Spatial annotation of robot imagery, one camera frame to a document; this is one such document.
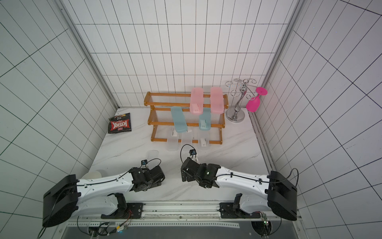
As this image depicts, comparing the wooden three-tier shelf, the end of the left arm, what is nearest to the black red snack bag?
the wooden three-tier shelf

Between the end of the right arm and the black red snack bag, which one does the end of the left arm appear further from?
the black red snack bag

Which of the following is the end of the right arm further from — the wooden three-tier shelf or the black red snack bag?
the black red snack bag

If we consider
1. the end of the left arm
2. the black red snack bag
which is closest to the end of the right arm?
the end of the left arm

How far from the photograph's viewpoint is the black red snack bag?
3.47 feet
